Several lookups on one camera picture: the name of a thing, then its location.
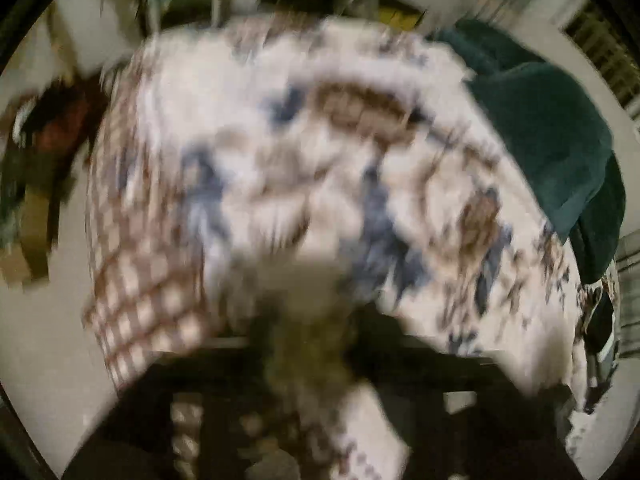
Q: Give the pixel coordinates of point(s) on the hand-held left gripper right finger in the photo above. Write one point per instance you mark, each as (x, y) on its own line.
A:
(400, 360)

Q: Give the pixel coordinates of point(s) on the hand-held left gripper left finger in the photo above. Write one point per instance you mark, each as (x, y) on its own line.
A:
(220, 375)

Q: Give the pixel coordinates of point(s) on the olive small cloth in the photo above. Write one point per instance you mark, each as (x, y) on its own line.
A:
(302, 340)

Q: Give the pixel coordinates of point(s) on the white printed blanket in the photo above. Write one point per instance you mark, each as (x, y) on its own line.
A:
(260, 170)

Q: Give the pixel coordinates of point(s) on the teal blanket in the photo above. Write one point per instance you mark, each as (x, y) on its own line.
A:
(545, 140)

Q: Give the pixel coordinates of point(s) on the window grille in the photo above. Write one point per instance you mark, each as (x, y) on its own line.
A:
(607, 55)

